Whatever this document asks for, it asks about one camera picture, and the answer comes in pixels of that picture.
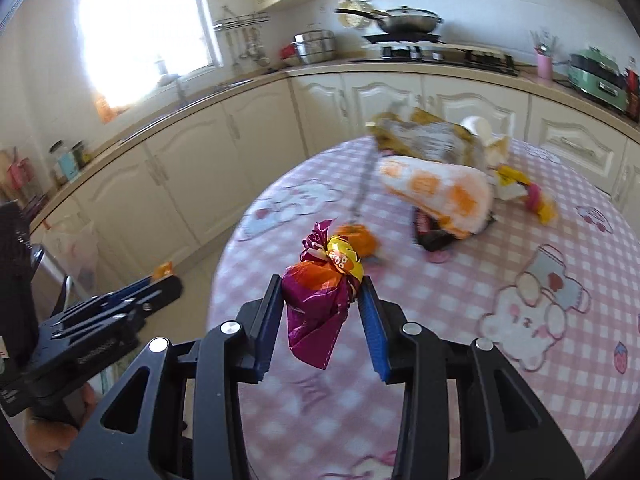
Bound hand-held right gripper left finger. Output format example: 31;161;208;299
55;274;286;480

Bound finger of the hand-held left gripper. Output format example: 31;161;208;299
50;279;184;357
64;275;172;322

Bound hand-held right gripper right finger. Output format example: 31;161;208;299
357;276;586;480

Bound purple orange snack wrapper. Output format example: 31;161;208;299
281;219;365;370

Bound black snack wrapper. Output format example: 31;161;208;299
410;207;498;252

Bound person's left hand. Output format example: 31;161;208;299
25;382;98;473

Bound pink checked printed tablecloth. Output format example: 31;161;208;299
207;132;640;480

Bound orange crumpled wrapper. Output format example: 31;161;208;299
332;224;383;262

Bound pink plastic item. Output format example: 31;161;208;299
7;157;36;196

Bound cream lower kitchen cabinets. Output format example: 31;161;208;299
25;67;640;281

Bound glass jar with blue label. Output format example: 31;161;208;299
49;141;76;182

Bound orange white snack bag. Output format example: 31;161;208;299
376;155;496;238

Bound brown yellow snack bag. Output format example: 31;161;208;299
367;107;488;168

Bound metal sink faucet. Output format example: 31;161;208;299
159;72;189;107

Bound yellow pink wrapper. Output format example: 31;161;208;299
495;165;558;223

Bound steel kitchen sink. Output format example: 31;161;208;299
215;77;256;93

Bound hanging metal utensils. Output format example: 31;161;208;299
225;27;269;68

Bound kitchen window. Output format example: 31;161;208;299
75;0;223;111

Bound stainless steel pot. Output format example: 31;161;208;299
291;30;337;65

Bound black gas stove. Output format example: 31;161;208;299
347;32;521;77

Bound round yellow patterned plate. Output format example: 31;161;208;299
337;0;379;31

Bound green electric cooker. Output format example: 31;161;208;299
569;47;632;111

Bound red black appliance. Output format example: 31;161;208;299
622;67;640;121

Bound metal wall utensil rack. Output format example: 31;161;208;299
212;9;271;32

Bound dark wok with handle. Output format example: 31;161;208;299
335;6;445;35

